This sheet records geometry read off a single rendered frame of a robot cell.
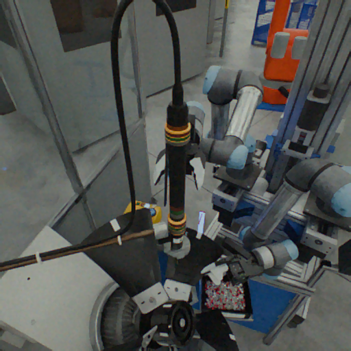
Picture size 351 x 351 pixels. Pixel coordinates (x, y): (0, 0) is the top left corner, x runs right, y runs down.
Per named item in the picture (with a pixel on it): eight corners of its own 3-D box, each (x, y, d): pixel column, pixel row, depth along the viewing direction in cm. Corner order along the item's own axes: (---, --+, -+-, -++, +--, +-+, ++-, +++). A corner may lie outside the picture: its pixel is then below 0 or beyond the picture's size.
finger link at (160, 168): (156, 199, 58) (176, 175, 64) (155, 180, 54) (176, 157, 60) (144, 194, 60) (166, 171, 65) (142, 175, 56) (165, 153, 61)
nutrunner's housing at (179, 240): (171, 260, 67) (168, 92, 36) (167, 247, 70) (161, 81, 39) (186, 256, 68) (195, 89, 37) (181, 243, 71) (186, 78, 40)
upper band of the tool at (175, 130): (168, 149, 43) (168, 134, 41) (162, 135, 46) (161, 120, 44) (192, 144, 43) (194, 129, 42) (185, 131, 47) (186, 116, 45)
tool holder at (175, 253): (159, 264, 64) (157, 242, 57) (153, 240, 69) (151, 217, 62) (193, 255, 66) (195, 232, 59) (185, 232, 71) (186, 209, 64)
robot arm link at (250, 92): (267, 93, 110) (240, 179, 82) (240, 89, 113) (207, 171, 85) (273, 67, 101) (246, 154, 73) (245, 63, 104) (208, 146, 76)
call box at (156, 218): (125, 227, 130) (122, 213, 123) (134, 212, 137) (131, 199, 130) (154, 235, 127) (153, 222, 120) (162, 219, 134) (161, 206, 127)
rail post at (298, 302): (262, 343, 178) (300, 295, 124) (263, 337, 180) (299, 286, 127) (269, 345, 177) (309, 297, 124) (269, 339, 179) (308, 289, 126)
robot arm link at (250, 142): (250, 166, 139) (256, 146, 130) (225, 160, 142) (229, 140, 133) (254, 153, 147) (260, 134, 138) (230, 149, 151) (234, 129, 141)
